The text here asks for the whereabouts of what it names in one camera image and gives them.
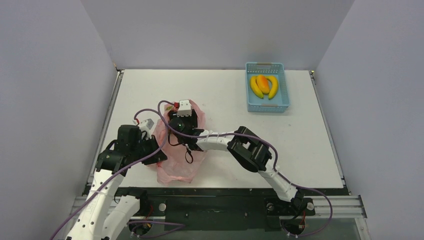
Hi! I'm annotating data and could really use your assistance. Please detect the fake orange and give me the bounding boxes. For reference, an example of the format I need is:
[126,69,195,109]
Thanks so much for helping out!
[256,75,270,95]

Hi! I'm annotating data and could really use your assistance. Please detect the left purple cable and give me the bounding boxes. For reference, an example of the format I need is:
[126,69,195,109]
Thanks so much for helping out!
[49,108,170,240]

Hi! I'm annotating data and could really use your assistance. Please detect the yellow fake banana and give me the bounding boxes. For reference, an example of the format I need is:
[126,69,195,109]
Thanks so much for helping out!
[249,76,264,99]
[266,75,279,100]

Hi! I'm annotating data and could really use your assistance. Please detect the light blue plastic basket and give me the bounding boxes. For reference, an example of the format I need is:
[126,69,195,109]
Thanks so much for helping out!
[245,62,290,113]

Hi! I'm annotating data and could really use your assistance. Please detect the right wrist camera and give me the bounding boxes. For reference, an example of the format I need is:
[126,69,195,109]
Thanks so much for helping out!
[176,99,192,117]

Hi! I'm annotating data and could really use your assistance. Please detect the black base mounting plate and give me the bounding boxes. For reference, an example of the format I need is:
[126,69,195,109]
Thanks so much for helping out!
[112,187,316,231]

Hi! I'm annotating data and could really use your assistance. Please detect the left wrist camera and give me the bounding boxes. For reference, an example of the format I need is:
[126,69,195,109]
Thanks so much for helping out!
[138,118,154,136]

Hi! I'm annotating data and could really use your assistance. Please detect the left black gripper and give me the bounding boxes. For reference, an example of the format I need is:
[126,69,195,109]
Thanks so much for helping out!
[131,134,168,165]

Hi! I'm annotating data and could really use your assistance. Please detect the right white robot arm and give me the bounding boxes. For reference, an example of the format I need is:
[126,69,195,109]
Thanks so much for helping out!
[167,110,304,214]

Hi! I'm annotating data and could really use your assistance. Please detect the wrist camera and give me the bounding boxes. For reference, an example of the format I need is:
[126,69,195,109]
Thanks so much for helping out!
[138,118,154,136]
[176,99,192,117]

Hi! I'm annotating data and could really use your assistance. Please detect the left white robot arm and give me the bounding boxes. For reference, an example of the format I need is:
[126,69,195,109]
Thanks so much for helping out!
[66,119,167,240]

